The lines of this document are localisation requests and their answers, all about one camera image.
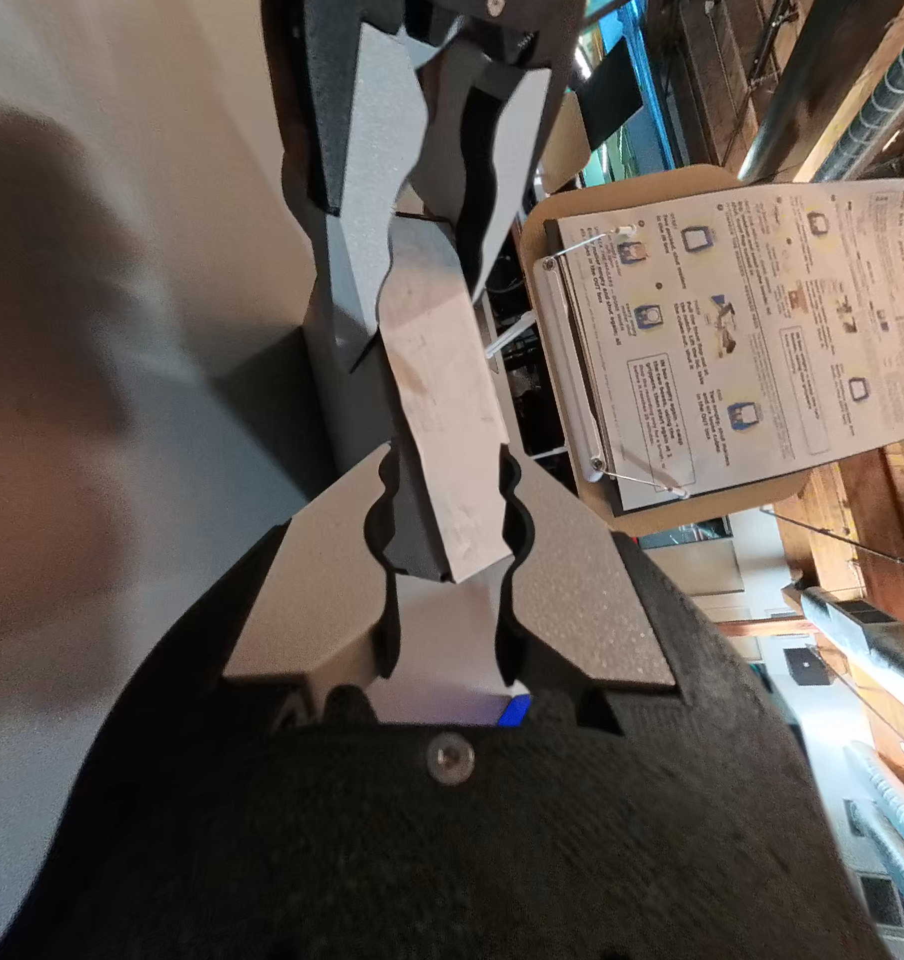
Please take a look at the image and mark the printed instruction sheet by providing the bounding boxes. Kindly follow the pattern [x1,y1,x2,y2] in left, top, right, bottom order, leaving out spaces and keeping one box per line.
[555,178,904,513]

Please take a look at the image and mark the silver spiral ventilation duct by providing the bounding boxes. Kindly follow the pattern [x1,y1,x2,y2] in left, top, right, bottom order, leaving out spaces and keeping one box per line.
[812,0,904,185]
[842,738,904,894]

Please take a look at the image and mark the white cardboard mailer box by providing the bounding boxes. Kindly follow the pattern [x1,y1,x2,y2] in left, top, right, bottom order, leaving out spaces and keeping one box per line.
[302,206,514,586]

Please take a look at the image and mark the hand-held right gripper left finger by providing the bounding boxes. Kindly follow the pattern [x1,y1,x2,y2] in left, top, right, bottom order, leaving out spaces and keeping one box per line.
[221,442,402,704]

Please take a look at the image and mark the smooth metal ceiling pipe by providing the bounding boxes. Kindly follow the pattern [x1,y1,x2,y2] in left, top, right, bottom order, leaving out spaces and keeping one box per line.
[737,0,873,185]

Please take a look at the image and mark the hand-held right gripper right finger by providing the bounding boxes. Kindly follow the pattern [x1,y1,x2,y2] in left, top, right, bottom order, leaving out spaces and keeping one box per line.
[495,442,679,691]

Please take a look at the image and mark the black monitor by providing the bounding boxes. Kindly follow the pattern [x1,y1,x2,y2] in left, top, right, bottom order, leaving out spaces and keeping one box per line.
[579,37,644,151]

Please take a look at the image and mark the grey desk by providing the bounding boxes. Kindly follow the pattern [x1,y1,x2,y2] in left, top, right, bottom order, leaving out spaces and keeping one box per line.
[0,0,531,960]

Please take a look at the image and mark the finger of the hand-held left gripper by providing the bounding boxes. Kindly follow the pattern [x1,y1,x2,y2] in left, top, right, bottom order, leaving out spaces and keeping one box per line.
[413,36,555,303]
[341,21,432,335]

